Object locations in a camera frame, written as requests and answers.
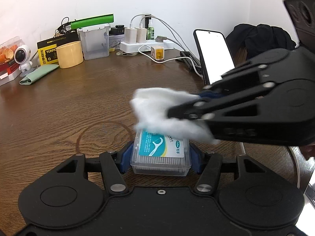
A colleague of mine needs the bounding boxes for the clear floss pick box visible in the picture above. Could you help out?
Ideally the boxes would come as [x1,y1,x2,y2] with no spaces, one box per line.
[130,131,191,176]

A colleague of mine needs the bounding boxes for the white cotton wad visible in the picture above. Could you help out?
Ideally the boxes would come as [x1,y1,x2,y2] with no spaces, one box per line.
[130,87,220,145]

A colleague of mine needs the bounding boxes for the clear container green lid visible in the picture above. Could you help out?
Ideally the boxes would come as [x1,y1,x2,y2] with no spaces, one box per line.
[70,14,114,60]

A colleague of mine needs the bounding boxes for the person left hand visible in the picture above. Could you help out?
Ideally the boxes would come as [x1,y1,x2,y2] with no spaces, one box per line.
[299,143,315,160]

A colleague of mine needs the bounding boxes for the smartphone lit screen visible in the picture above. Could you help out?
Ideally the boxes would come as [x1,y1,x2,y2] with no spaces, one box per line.
[193,29,234,85]

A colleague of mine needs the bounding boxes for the black clothing pile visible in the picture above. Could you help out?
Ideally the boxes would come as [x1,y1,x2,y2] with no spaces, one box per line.
[226,23,296,60]

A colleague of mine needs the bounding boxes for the yellow white plug cube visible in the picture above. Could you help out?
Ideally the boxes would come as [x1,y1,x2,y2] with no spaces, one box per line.
[151,45,164,61]

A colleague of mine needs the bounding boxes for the green spray bottle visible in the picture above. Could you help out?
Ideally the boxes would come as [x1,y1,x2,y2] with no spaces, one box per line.
[147,19,154,40]

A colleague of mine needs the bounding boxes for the white charger right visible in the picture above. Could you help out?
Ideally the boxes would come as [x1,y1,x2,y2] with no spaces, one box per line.
[136,27,147,43]

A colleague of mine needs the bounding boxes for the white charger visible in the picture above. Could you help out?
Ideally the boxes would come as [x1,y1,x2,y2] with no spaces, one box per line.
[124,27,137,44]
[136,27,147,43]

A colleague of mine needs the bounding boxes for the white power strip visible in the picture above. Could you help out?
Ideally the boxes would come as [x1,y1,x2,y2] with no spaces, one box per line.
[120,40,175,53]

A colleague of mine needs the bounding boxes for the white charger left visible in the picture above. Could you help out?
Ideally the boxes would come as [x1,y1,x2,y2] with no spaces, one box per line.
[124,27,137,44]

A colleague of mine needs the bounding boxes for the black power adapter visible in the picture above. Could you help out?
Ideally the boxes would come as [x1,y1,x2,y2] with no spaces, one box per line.
[109,25,125,35]

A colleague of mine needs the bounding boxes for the green folded cloth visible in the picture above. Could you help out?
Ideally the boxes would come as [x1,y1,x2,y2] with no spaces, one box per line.
[19,65,59,85]

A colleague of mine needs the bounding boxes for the yellow black battery box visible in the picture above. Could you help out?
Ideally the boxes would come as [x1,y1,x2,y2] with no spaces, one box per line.
[37,31,79,65]

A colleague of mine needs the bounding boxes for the red white box stack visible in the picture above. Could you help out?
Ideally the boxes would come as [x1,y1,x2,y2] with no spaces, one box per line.
[0,63,21,86]

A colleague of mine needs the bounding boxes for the white astronaut figurine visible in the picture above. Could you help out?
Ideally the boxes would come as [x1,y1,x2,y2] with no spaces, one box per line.
[14,44,35,78]

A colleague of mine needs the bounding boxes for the clear box orange peels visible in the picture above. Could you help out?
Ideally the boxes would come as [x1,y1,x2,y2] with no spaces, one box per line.
[0,36,22,65]

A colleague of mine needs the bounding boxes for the white charging cable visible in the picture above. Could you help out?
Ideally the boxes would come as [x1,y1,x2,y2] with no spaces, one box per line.
[129,14,302,190]

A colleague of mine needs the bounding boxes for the black tangled cables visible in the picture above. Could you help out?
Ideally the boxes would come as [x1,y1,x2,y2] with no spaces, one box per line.
[54,17,78,36]

